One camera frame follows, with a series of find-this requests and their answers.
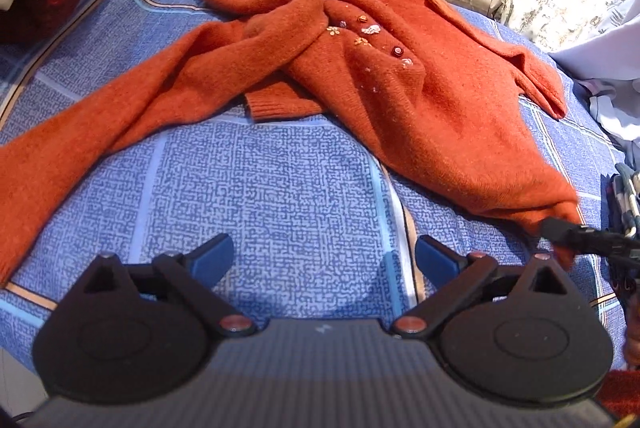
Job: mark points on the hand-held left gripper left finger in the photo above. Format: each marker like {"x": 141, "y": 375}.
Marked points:
{"x": 212, "y": 258}

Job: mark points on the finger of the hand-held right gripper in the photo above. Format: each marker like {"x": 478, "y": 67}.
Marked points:
{"x": 575, "y": 235}

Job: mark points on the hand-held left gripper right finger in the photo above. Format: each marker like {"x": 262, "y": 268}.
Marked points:
{"x": 437, "y": 258}

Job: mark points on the person's red clothing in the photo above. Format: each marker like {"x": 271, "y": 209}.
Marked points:
{"x": 622, "y": 393}

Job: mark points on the green cream checked sweater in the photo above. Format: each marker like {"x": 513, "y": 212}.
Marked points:
{"x": 627, "y": 203}

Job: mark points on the blue plaid bed sheet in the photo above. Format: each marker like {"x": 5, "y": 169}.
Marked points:
{"x": 275, "y": 188}

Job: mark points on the orange knit sweater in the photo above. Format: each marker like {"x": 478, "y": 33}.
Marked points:
{"x": 425, "y": 107}

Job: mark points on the white cloth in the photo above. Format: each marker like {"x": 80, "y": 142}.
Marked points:
{"x": 610, "y": 57}

